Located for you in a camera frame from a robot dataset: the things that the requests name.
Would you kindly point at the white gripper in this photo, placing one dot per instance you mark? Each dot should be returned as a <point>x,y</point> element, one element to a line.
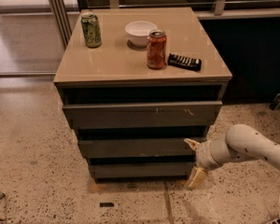
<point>202,156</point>

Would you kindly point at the grey drawer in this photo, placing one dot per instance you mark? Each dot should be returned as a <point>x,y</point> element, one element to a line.
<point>143,115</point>
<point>106,171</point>
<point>134,148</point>

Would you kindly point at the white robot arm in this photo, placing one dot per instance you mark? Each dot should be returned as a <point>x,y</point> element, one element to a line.
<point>240,143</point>

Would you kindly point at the grey bottom drawer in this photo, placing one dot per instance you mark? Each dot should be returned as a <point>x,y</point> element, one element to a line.
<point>106,171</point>

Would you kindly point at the grey drawer cabinet beige top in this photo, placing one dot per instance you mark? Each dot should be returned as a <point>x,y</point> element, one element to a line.
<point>117,73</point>

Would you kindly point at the grey top drawer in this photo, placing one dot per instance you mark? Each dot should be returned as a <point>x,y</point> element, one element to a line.
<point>143,115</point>

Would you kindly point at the black snack bar packet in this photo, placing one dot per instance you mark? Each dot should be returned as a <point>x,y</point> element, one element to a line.
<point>184,62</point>

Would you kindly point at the small black floor marker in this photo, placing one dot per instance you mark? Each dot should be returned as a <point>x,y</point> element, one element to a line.
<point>106,205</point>

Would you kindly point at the orange soda can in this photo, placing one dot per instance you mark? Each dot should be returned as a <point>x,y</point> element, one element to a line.
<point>156,47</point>

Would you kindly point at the white bowl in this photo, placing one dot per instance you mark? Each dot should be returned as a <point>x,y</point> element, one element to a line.
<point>138,31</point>

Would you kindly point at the green soda can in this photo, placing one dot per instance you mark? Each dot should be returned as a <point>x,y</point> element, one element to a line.
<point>91,30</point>

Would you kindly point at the dark object by wall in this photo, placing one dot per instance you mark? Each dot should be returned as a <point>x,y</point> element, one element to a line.
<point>275,104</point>

